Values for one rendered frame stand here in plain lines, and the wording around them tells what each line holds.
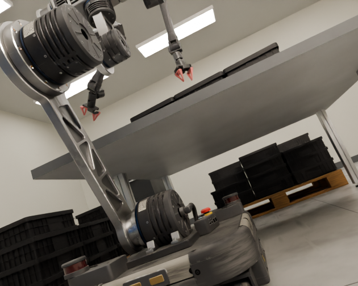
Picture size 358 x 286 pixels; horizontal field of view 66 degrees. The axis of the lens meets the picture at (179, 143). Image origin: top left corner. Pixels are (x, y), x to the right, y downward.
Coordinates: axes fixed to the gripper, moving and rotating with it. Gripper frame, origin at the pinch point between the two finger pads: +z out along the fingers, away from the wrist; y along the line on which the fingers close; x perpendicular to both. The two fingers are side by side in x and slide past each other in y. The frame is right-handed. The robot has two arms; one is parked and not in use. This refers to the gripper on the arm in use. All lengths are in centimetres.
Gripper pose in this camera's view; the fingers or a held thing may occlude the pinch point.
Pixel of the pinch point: (187, 79)
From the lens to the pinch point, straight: 176.9
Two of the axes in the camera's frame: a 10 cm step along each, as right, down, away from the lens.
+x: 3.6, -3.6, -8.6
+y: -8.6, 2.3, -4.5
